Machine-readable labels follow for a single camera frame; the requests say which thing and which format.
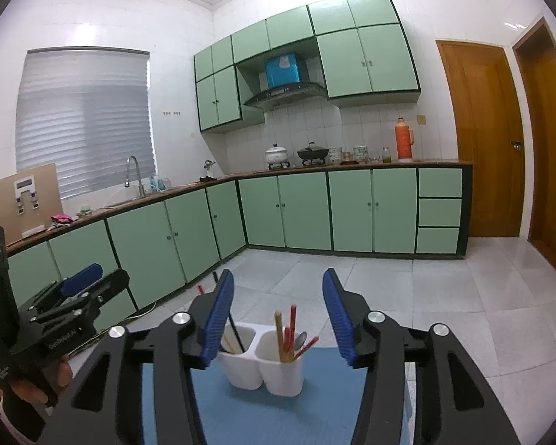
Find person's left hand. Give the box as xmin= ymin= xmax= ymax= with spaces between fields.
xmin=0 ymin=359 xmax=73 ymax=404

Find white utensil holder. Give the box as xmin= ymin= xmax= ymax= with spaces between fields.
xmin=217 ymin=322 xmax=307 ymax=398

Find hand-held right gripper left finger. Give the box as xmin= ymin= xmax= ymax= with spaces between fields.
xmin=39 ymin=270 xmax=235 ymax=445

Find red-ended chopstick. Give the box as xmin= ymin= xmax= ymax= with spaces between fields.
xmin=293 ymin=336 xmax=320 ymax=361

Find cardboard water purifier box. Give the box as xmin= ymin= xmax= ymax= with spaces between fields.
xmin=0 ymin=163 xmax=64 ymax=246

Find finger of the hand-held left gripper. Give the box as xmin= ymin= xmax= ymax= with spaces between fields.
xmin=19 ymin=263 xmax=103 ymax=311
xmin=30 ymin=269 xmax=130 ymax=330

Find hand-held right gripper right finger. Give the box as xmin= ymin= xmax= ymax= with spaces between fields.
xmin=323 ymin=268 xmax=522 ymax=445

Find metal faucet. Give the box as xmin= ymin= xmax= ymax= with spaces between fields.
xmin=124 ymin=156 xmax=145 ymax=197

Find green wall cabinet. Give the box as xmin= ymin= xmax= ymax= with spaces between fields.
xmin=232 ymin=4 xmax=317 ymax=63
xmin=308 ymin=0 xmax=421 ymax=103
xmin=193 ymin=37 xmax=266 ymax=133

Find green base cabinet run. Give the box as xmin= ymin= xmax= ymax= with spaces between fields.
xmin=0 ymin=180 xmax=250 ymax=357

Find black wok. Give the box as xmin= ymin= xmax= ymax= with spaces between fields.
xmin=297 ymin=143 xmax=330 ymax=161

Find blue mat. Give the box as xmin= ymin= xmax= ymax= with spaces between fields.
xmin=139 ymin=347 xmax=415 ymax=445

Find person's left forearm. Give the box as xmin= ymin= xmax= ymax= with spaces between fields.
xmin=0 ymin=387 xmax=29 ymax=445

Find green base cabinet with drawers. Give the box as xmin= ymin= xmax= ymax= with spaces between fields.
xmin=237 ymin=161 xmax=473 ymax=260

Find wooden door with handle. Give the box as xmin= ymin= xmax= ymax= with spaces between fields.
xmin=436 ymin=39 xmax=525 ymax=239

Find black range hood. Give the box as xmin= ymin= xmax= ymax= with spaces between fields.
xmin=243 ymin=82 xmax=327 ymax=105

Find white cable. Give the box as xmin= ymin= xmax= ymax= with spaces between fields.
xmin=125 ymin=299 xmax=159 ymax=320

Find black gas stove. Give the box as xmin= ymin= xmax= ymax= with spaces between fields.
xmin=266 ymin=158 xmax=329 ymax=170

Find white window blind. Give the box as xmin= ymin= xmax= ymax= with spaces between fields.
xmin=15 ymin=49 xmax=157 ymax=200

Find orange thermos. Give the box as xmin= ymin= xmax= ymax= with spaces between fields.
xmin=395 ymin=117 xmax=415 ymax=162

